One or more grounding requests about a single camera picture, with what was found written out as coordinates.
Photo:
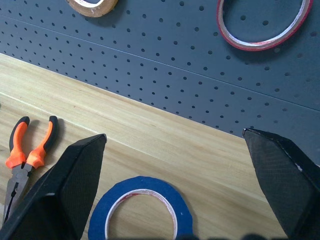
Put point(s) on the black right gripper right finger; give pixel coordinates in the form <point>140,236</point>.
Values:
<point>282,180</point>

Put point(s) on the blue tape roll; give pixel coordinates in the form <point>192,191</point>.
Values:
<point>140,186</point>

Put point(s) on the white perforated pegboard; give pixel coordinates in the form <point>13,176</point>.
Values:
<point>160,60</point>

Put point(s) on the brown tape roll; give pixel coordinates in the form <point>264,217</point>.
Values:
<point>98,11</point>

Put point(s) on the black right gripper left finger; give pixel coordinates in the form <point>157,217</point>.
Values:
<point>62,190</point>

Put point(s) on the red tape roll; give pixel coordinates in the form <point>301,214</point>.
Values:
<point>226,32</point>

